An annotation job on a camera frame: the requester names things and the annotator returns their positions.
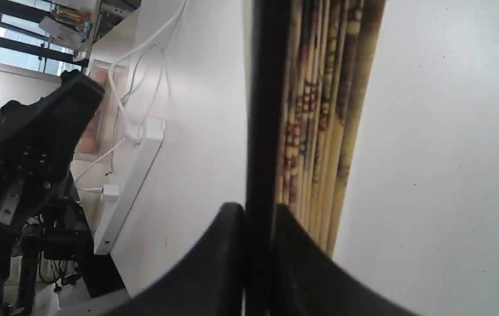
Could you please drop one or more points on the white power strip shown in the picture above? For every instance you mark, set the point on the white power strip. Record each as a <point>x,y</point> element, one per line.
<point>132,164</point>

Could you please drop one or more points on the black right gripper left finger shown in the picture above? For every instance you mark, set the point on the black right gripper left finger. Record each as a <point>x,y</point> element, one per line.
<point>207,281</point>

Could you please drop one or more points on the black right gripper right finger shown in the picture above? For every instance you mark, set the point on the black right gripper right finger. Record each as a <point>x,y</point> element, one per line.
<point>306,282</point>

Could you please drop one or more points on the paper folding fan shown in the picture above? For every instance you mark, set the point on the paper folding fan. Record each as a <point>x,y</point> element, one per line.
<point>311,66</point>

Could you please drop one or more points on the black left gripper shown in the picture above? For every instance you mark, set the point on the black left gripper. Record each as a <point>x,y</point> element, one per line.
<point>37,144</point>

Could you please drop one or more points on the white plug adapter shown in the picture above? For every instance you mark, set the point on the white plug adapter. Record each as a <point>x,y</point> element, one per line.
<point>110,193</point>

